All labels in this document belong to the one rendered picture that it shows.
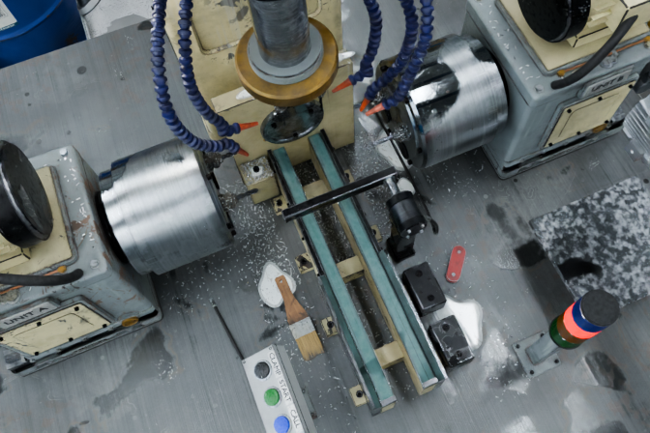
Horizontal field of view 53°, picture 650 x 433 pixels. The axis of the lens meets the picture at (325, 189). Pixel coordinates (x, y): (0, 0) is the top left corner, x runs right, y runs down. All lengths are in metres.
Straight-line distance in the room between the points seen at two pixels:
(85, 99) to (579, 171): 1.29
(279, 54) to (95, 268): 0.50
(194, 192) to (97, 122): 0.63
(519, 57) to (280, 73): 0.52
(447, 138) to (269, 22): 0.49
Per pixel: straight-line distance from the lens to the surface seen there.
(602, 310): 1.13
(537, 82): 1.36
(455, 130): 1.34
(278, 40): 1.04
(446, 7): 1.91
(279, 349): 1.22
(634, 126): 1.18
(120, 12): 2.59
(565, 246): 1.48
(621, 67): 1.43
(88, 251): 1.25
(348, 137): 1.62
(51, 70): 1.97
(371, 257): 1.41
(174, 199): 1.25
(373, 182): 1.35
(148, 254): 1.28
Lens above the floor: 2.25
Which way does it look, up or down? 65 degrees down
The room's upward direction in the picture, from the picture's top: 7 degrees counter-clockwise
